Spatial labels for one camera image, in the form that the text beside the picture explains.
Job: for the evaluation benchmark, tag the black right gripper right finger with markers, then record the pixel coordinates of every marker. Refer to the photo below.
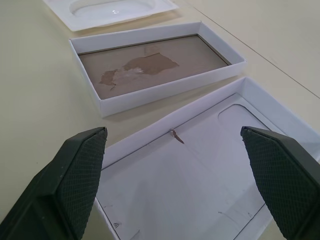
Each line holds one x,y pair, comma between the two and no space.
282,180

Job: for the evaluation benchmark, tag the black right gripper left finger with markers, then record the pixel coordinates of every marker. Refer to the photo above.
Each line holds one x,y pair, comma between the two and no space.
62,190

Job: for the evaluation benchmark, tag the white phone box lid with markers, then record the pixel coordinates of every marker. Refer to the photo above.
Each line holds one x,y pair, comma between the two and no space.
180,185

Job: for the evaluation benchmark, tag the white phone box base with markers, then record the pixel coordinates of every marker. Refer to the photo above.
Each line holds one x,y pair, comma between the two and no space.
140,67

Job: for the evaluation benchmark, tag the white plastic tray insert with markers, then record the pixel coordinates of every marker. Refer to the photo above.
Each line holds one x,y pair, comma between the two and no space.
100,15

